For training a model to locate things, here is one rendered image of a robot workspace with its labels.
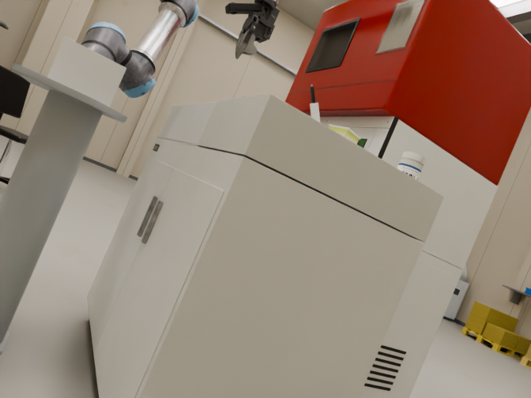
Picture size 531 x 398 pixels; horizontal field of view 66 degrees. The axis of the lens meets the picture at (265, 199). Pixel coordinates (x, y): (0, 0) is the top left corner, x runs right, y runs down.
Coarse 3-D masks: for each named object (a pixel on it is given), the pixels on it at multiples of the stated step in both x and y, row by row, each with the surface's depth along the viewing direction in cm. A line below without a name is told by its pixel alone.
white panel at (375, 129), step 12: (324, 120) 187; (336, 120) 179; (348, 120) 171; (360, 120) 165; (372, 120) 158; (384, 120) 152; (396, 120) 149; (360, 132) 162; (372, 132) 156; (384, 132) 150; (372, 144) 153; (384, 144) 149
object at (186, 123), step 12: (180, 108) 155; (192, 108) 140; (204, 108) 128; (168, 120) 165; (180, 120) 148; (192, 120) 134; (204, 120) 123; (168, 132) 157; (180, 132) 142; (192, 132) 129
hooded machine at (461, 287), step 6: (462, 276) 884; (462, 282) 875; (456, 288) 871; (462, 288) 877; (456, 294) 873; (462, 294) 879; (450, 300) 870; (456, 300) 876; (450, 306) 873; (456, 306) 878; (450, 312) 875; (456, 312) 880; (444, 318) 876; (450, 318) 879
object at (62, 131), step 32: (64, 96) 119; (32, 128) 122; (64, 128) 120; (32, 160) 119; (64, 160) 122; (32, 192) 119; (64, 192) 126; (0, 224) 118; (32, 224) 121; (0, 256) 118; (32, 256) 124; (0, 288) 120; (0, 320) 122; (0, 352) 123
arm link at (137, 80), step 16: (160, 0) 161; (176, 0) 158; (192, 0) 164; (160, 16) 156; (176, 16) 159; (192, 16) 165; (160, 32) 152; (144, 48) 147; (160, 48) 152; (128, 64) 138; (144, 64) 144; (128, 80) 141; (144, 80) 144
